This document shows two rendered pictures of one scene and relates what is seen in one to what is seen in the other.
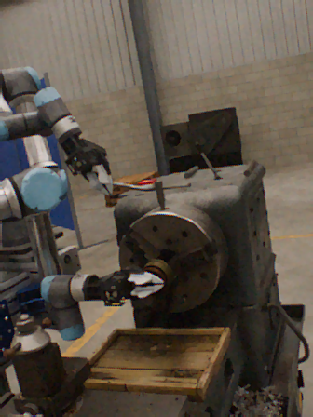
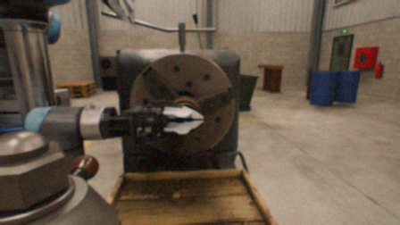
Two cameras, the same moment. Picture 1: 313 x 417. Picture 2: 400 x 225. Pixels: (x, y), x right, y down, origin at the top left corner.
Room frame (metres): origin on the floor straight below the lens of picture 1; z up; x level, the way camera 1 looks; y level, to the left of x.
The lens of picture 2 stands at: (0.71, 0.26, 1.22)
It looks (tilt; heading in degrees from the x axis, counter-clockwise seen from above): 13 degrees down; 333
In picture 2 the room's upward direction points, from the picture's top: straight up
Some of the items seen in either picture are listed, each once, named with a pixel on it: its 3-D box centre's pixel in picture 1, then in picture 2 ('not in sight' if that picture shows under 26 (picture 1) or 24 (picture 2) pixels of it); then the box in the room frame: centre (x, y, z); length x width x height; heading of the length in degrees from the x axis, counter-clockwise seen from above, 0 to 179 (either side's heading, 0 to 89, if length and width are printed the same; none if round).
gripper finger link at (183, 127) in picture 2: (145, 291); (183, 128); (1.18, 0.06, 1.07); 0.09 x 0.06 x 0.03; 67
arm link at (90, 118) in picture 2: (84, 287); (98, 121); (1.25, 0.23, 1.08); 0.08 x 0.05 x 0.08; 157
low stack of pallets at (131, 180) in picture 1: (133, 188); (78, 89); (9.56, 0.32, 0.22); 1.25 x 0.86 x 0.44; 161
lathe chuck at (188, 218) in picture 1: (171, 259); (183, 104); (1.38, -0.03, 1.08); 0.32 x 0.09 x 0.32; 67
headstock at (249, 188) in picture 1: (201, 229); (179, 92); (1.76, -0.17, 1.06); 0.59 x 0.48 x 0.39; 157
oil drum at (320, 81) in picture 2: not in sight; (322, 87); (4.83, -5.67, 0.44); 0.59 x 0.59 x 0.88
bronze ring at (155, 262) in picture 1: (156, 276); (184, 114); (1.25, 0.03, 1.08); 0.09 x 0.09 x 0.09; 67
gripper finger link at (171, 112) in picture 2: (143, 280); (183, 114); (1.18, 0.06, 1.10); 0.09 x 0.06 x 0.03; 66
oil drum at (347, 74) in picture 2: not in sight; (345, 86); (4.77, -6.61, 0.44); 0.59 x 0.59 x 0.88
